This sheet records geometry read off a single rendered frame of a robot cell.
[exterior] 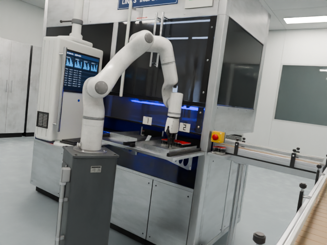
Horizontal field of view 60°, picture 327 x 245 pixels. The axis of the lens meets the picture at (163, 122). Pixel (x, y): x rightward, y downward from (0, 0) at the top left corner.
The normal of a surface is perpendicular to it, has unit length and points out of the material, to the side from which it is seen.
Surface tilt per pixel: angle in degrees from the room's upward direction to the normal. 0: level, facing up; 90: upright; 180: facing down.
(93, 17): 90
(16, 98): 90
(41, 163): 90
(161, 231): 90
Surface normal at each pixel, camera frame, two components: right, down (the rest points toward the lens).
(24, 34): 0.82, 0.14
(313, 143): -0.57, 0.00
